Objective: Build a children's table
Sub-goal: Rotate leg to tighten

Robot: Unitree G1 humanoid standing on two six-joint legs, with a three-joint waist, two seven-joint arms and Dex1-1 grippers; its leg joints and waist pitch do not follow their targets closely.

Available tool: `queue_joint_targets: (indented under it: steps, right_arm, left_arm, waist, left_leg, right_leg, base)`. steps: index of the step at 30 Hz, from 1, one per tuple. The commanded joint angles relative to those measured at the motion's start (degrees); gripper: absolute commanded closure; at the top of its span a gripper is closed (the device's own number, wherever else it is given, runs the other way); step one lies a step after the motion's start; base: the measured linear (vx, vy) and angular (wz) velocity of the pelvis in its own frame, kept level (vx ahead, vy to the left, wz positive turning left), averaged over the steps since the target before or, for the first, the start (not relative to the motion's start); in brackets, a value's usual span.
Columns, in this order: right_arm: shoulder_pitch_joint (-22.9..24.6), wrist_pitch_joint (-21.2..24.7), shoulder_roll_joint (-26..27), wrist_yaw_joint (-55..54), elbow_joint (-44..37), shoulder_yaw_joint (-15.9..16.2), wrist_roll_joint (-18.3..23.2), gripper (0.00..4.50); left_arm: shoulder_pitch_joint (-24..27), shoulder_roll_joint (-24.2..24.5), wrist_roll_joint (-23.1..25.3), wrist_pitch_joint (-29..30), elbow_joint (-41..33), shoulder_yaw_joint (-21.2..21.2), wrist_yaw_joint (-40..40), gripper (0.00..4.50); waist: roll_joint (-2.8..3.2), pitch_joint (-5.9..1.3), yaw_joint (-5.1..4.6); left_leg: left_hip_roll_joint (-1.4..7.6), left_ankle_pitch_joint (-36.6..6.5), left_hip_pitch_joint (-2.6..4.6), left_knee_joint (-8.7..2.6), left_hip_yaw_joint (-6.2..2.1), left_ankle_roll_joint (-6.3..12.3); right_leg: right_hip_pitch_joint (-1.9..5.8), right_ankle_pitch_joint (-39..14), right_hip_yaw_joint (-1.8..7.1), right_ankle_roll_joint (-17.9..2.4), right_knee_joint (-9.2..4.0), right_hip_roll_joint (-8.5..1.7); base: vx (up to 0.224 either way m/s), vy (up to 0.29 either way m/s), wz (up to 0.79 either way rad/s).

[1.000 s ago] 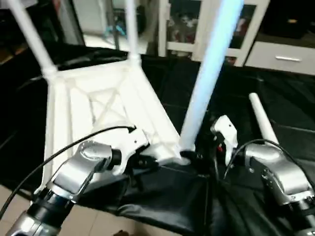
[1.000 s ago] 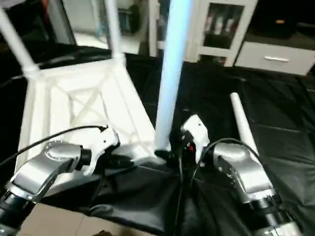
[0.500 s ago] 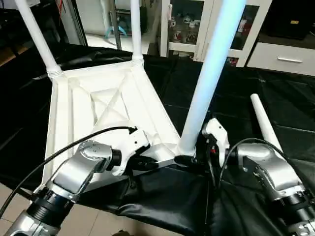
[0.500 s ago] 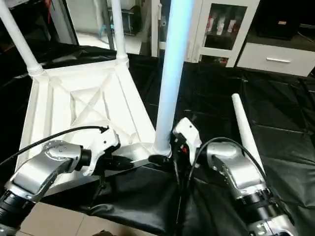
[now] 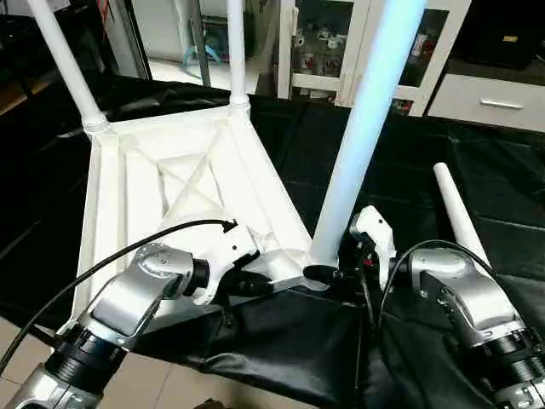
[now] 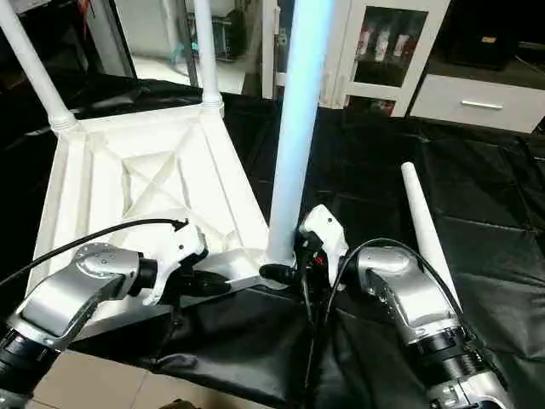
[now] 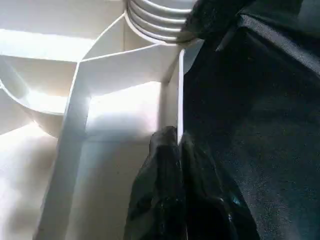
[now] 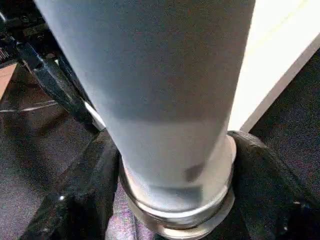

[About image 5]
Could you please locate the black table mat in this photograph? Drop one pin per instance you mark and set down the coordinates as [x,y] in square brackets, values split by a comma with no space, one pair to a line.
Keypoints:
[281,358]

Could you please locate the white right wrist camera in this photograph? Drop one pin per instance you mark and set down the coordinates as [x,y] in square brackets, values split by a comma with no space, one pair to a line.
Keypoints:
[375,230]

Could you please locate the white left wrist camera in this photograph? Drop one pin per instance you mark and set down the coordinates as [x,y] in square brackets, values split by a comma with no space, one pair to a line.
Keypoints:
[230,251]

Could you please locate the white plastic table top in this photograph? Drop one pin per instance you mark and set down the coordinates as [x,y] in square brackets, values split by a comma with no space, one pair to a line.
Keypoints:
[170,162]

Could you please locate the white drawer unit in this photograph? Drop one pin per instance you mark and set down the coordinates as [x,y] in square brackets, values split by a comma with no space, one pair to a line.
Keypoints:
[494,102]

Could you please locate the white glass door cabinet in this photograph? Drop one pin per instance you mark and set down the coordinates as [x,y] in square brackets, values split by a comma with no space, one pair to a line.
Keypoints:
[315,47]

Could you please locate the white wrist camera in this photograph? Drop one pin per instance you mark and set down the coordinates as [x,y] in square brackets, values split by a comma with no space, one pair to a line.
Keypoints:
[230,251]
[375,230]

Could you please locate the turquoise plastic stand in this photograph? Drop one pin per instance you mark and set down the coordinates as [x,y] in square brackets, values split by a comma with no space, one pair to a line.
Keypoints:
[204,56]

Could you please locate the white plastic table leg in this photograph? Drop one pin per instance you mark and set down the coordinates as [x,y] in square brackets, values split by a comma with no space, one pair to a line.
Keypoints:
[68,68]
[370,111]
[237,51]
[456,204]

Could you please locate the black case with yellow label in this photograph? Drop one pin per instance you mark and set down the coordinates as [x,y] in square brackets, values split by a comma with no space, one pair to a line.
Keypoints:
[509,36]

